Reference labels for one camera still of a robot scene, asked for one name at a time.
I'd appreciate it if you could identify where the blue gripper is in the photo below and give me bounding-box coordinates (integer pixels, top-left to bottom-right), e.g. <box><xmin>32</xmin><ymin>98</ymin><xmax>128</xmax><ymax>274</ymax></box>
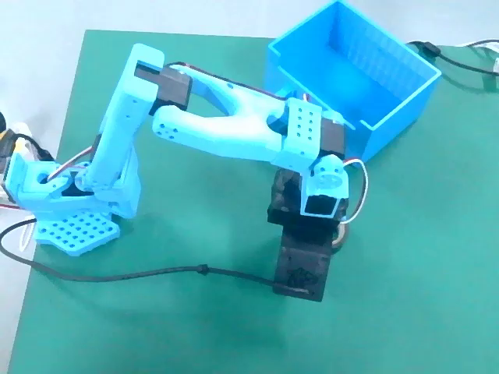
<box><xmin>302</xmin><ymin>154</ymin><xmax>349</xmax><ymax>217</ymax></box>

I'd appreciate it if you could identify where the black electrical tape roll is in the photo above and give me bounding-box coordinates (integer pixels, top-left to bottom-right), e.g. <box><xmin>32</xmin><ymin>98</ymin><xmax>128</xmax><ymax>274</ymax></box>
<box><xmin>331</xmin><ymin>221</ymin><xmax>352</xmax><ymax>250</ymax></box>

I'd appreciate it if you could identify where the blue plastic box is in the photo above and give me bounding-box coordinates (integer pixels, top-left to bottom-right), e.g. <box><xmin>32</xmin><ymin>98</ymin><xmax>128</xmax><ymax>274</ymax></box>
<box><xmin>266</xmin><ymin>0</ymin><xmax>443</xmax><ymax>163</ymax></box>

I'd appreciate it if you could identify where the green table mat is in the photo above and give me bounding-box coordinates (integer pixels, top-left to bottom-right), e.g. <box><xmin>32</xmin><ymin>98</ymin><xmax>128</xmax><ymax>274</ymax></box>
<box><xmin>7</xmin><ymin>30</ymin><xmax>499</xmax><ymax>374</ymax></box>

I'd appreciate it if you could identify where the yellow black clamp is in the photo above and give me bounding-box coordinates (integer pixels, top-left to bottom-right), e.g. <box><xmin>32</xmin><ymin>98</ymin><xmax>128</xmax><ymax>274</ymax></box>
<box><xmin>0</xmin><ymin>112</ymin><xmax>28</xmax><ymax>157</ymax></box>

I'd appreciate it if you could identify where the white red servo wire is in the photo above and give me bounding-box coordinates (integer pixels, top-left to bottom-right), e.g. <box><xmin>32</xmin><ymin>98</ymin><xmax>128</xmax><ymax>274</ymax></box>
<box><xmin>342</xmin><ymin>157</ymin><xmax>370</xmax><ymax>225</ymax></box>

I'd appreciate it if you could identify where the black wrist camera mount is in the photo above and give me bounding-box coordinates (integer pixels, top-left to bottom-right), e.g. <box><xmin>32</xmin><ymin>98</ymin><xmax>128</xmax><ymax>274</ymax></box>
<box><xmin>267</xmin><ymin>167</ymin><xmax>348</xmax><ymax>304</ymax></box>

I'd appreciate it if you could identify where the black camera usb cable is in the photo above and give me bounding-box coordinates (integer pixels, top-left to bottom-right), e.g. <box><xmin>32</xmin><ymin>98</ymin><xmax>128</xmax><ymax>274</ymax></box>
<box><xmin>0</xmin><ymin>220</ymin><xmax>281</xmax><ymax>291</ymax></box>

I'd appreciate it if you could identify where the black cable with adapter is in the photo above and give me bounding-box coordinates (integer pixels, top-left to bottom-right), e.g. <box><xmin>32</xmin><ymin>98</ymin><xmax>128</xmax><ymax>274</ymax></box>
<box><xmin>406</xmin><ymin>41</ymin><xmax>499</xmax><ymax>76</ymax></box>

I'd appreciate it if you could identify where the white cable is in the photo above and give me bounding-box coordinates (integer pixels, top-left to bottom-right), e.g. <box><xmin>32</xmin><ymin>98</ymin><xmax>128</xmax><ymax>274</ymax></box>
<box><xmin>463</xmin><ymin>37</ymin><xmax>499</xmax><ymax>75</ymax></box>

